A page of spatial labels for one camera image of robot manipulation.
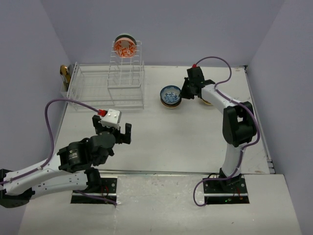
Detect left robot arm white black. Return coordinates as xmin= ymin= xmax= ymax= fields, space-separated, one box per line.
xmin=0 ymin=115 xmax=132 ymax=208

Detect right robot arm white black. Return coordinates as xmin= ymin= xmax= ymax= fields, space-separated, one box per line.
xmin=180 ymin=65 xmax=257 ymax=192

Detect gold utensil in holder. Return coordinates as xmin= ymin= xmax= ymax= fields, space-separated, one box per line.
xmin=60 ymin=65 xmax=72 ymax=91

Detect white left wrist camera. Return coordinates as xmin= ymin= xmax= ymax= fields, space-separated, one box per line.
xmin=99 ymin=109 xmax=122 ymax=130

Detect white wire dish rack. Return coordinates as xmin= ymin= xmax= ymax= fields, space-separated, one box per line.
xmin=67 ymin=40 xmax=145 ymax=110

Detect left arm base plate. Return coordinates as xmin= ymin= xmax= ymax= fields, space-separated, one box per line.
xmin=70 ymin=177 xmax=117 ymax=205

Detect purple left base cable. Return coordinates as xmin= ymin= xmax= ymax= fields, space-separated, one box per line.
xmin=77 ymin=189 xmax=120 ymax=206

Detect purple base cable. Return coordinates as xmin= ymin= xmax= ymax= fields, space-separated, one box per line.
xmin=77 ymin=189 xmax=120 ymax=206
xmin=193 ymin=177 xmax=230 ymax=208

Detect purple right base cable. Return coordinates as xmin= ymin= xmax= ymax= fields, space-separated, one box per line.
xmin=193 ymin=177 xmax=230 ymax=208

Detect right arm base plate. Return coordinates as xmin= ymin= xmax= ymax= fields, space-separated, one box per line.
xmin=202 ymin=176 xmax=250 ymax=205

